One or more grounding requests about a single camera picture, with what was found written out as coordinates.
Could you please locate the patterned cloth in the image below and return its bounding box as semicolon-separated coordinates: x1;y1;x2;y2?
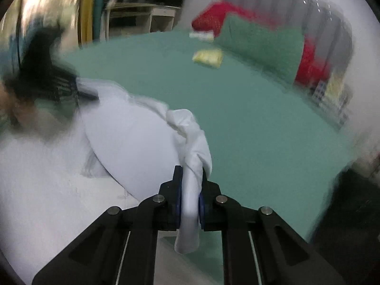
312;71;352;129

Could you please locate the green bed sheet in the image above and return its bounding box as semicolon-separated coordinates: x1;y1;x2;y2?
61;31;357;285

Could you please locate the red pillow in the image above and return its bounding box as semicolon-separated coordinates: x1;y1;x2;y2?
191;1;331;91

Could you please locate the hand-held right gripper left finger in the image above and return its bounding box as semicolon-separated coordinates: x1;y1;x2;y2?
31;165;183;285

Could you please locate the white garment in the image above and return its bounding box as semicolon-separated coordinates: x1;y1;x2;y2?
0;77;213;285

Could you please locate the grey headboard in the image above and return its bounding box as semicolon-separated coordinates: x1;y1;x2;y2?
220;0;355;78

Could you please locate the green pillow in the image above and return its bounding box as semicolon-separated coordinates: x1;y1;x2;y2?
214;14;305;85

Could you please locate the white wooden desk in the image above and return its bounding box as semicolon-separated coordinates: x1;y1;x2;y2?
102;1;181;40

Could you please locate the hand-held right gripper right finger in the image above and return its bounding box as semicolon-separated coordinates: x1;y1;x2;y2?
198;166;346;285

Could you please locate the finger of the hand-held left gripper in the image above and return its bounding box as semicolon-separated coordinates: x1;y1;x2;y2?
53;76;100;103

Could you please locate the white packet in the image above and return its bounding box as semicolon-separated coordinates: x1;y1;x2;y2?
189;30;215;43

